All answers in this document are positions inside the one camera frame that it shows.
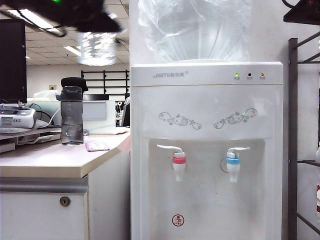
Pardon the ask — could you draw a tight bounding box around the white plastic bag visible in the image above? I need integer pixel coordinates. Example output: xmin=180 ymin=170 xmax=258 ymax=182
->
xmin=33 ymin=90 xmax=59 ymax=101

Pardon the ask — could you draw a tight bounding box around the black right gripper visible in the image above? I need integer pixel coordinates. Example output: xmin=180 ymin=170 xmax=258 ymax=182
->
xmin=282 ymin=0 xmax=320 ymax=24

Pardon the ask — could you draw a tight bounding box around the white electronic device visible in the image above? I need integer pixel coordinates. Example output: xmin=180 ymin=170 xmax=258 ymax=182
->
xmin=0 ymin=107 xmax=37 ymax=130

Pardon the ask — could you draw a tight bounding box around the grey metal rack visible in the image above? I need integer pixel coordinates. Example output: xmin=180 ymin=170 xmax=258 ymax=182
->
xmin=288 ymin=31 xmax=320 ymax=240

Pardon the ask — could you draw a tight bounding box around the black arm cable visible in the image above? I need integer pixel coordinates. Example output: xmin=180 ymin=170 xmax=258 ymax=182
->
xmin=281 ymin=0 xmax=301 ymax=10
xmin=0 ymin=9 xmax=68 ymax=38

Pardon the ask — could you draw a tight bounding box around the white background box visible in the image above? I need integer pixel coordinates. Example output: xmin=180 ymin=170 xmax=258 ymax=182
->
xmin=82 ymin=94 xmax=117 ymax=136

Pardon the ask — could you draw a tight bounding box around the pink booklet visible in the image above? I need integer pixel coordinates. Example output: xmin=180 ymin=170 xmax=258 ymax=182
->
xmin=84 ymin=141 xmax=111 ymax=152

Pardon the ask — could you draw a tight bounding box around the blue-collared white tap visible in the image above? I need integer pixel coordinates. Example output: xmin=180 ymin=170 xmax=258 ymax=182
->
xmin=219 ymin=146 xmax=252 ymax=184

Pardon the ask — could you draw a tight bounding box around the thin black desk cable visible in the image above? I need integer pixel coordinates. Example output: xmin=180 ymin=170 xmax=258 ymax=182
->
xmin=30 ymin=103 xmax=55 ymax=123

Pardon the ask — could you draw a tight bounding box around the black background shelf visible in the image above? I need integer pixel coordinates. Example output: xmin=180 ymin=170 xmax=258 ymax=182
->
xmin=80 ymin=69 xmax=131 ymax=95

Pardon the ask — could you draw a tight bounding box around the white desk cable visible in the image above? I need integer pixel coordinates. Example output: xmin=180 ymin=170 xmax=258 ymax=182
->
xmin=46 ymin=107 xmax=63 ymax=126

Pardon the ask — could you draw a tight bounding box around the round cabinet lock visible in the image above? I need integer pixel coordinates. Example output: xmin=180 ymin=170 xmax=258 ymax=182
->
xmin=59 ymin=195 xmax=72 ymax=207

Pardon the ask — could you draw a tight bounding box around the grey transparent drink bottle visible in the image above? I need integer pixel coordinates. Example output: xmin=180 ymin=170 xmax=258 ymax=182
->
xmin=60 ymin=86 xmax=84 ymax=146

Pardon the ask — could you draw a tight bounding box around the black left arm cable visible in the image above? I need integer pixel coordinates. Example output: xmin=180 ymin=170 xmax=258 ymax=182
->
xmin=0 ymin=9 xmax=68 ymax=38

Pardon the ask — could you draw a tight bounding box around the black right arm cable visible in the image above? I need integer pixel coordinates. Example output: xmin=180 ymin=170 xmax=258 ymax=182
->
xmin=281 ymin=0 xmax=301 ymax=10

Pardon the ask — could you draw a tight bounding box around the grey paper tray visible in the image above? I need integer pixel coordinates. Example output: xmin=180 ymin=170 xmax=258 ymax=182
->
xmin=0 ymin=126 xmax=63 ymax=154

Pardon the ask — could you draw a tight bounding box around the black chair headrest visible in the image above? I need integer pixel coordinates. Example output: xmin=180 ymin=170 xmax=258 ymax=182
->
xmin=60 ymin=76 xmax=90 ymax=93

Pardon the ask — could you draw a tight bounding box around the clear plastic mug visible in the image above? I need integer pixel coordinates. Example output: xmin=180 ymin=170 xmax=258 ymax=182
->
xmin=76 ymin=30 xmax=118 ymax=67

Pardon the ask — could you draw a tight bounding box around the pink-collared white tap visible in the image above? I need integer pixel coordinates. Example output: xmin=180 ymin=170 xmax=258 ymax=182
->
xmin=155 ymin=143 xmax=187 ymax=183

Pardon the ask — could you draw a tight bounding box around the clear plastic-wrapped water jug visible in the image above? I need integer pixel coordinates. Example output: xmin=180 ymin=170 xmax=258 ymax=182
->
xmin=137 ymin=0 xmax=253 ymax=63

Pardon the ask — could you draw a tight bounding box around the white desk cabinet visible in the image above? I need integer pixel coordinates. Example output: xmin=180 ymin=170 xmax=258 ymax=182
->
xmin=0 ymin=129 xmax=132 ymax=240

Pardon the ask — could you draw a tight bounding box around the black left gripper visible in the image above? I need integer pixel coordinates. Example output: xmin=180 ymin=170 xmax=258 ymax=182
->
xmin=71 ymin=0 xmax=124 ymax=33

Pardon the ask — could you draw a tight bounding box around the wide ceiling light panel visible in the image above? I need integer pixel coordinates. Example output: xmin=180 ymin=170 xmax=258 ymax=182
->
xmin=14 ymin=9 xmax=61 ymax=33

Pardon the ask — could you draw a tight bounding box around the white water dispenser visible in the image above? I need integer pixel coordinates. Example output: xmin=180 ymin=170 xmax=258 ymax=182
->
xmin=130 ymin=60 xmax=285 ymax=240

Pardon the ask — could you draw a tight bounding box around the twin-tube ceiling light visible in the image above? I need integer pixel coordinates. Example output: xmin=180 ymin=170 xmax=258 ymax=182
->
xmin=63 ymin=45 xmax=83 ymax=58

